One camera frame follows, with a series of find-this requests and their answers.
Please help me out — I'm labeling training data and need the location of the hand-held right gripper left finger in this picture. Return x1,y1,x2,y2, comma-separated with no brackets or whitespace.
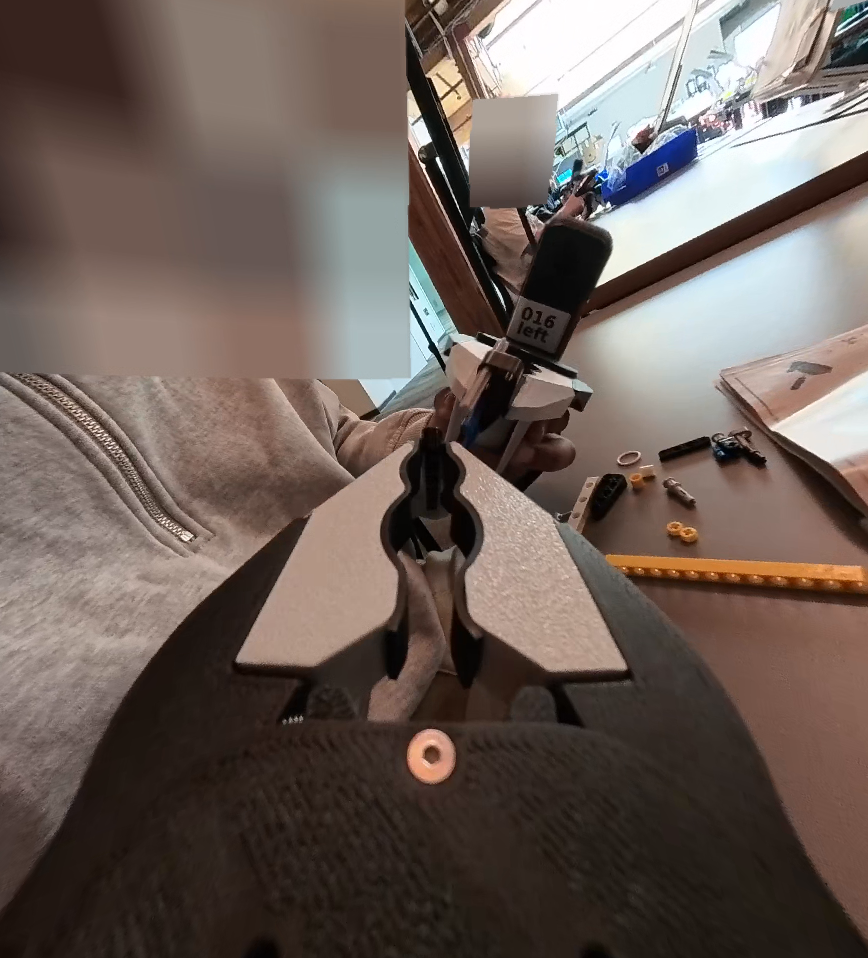
234,442,416,682

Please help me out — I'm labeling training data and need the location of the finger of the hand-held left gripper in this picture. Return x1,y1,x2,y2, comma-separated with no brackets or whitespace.
443,340,496,446
495,370,585,474

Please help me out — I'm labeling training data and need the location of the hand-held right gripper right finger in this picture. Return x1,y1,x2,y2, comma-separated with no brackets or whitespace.
445,440,631,690

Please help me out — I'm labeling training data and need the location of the black and blue lego assembly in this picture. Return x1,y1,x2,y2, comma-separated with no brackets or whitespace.
404,423,483,562

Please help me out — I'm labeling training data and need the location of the person's left forearm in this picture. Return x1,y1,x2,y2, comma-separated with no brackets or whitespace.
333,404,450,483

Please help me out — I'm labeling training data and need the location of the white lego beam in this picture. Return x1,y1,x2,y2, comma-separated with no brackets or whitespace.
565,476,601,528

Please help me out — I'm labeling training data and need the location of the short black lego beam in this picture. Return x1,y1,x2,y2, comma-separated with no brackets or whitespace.
587,472,630,522

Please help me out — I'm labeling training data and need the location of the blue and black lego cluster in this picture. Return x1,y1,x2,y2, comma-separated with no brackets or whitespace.
709,428,768,467

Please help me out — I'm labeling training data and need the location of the long yellow lego beam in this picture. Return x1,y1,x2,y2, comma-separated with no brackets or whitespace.
605,554,868,597

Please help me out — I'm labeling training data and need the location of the lego instruction booklet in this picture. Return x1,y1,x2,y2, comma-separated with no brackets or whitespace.
717,308,868,570

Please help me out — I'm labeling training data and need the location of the person's left hand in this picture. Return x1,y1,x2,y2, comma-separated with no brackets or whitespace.
510,415,579,476

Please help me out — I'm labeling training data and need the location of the small blue bin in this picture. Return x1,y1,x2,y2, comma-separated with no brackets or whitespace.
600,126,700,205

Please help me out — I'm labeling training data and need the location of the black tripod stand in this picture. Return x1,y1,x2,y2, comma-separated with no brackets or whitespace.
406,30,517,353

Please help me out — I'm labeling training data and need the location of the person in grey hoodie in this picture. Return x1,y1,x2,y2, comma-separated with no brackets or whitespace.
0,373,472,958

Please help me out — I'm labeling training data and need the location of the cardboard sheet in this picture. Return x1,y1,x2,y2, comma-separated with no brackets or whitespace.
756,0,843,102

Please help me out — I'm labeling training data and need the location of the wooden post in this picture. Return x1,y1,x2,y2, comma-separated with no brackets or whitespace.
408,142,510,360

